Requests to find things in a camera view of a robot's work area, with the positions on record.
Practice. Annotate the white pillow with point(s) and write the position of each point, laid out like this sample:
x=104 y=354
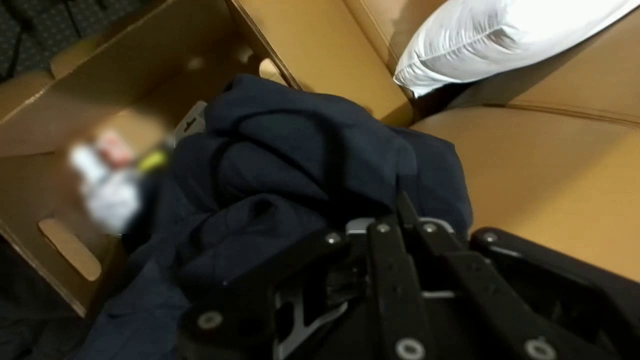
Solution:
x=480 y=40

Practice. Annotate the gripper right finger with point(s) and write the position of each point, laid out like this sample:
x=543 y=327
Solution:
x=480 y=285

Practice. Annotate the dark blue jacket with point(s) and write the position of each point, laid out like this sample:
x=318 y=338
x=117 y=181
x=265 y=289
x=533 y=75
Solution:
x=280 y=165

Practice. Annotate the brown cardboard box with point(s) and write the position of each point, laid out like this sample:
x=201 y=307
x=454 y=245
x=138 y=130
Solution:
x=75 y=80

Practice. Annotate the tan leather sofa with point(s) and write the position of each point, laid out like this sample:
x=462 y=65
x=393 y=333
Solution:
x=545 y=170

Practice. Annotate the white crumpled item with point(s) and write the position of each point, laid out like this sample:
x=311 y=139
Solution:
x=107 y=192

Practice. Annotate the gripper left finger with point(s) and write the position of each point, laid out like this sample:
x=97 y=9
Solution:
x=395 y=280

